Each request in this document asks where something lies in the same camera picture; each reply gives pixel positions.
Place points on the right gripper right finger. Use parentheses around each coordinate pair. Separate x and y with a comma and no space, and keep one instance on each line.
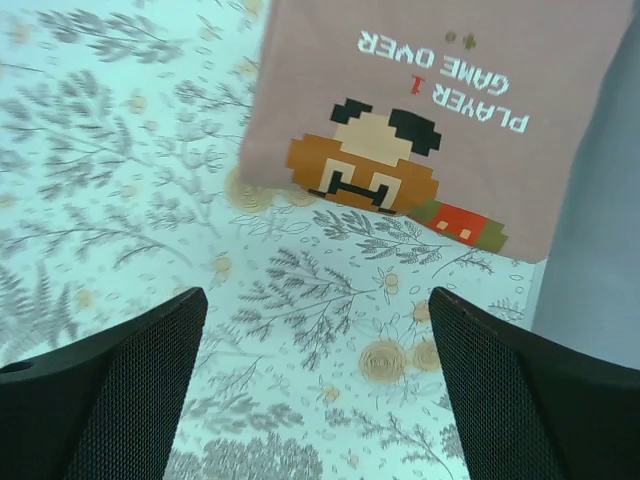
(527,408)

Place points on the floral table mat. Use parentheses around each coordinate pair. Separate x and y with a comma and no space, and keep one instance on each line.
(120,128)

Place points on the pink mario t shirt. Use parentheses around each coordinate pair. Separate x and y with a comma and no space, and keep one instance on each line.
(463,116)

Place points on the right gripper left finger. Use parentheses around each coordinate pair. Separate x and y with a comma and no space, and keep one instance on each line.
(105,407)

